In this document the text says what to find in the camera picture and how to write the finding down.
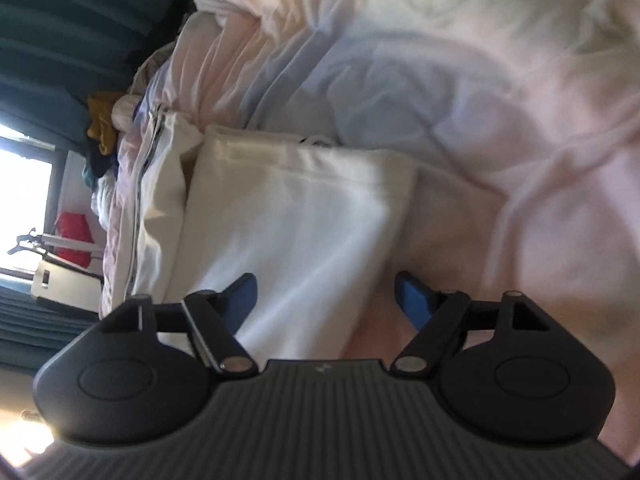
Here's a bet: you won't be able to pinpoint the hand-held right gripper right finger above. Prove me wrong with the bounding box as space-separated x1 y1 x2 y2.
390 271 552 376

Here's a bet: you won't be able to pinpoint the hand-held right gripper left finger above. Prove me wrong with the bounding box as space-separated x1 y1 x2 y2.
100 272 261 378

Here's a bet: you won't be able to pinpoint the cream sweatpants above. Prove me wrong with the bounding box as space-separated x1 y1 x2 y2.
176 124 422 361

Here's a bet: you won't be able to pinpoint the white slim appliance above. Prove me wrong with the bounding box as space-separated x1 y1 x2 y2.
30 259 104 312

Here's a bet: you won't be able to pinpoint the red garment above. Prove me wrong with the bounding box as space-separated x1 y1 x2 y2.
53 211 94 269

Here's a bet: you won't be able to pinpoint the metal folding rack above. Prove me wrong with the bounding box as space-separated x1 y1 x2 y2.
7 227 107 282

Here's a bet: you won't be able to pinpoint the dark navy garment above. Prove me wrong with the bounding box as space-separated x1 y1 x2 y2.
81 149 119 182

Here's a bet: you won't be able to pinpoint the pastel tie-dye duvet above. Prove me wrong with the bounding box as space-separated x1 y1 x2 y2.
99 0 640 461

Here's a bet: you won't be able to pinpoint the blue curtain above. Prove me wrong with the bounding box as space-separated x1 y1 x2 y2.
0 0 197 152
0 284 102 367

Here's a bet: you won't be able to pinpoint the white garment purple print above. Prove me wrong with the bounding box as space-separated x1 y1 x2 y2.
110 91 147 132

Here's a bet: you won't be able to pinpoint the mustard yellow garment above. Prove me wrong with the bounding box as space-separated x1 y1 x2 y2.
87 90 127 157

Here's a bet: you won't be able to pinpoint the dark-framed window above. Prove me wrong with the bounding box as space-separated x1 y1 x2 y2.
0 124 67 292

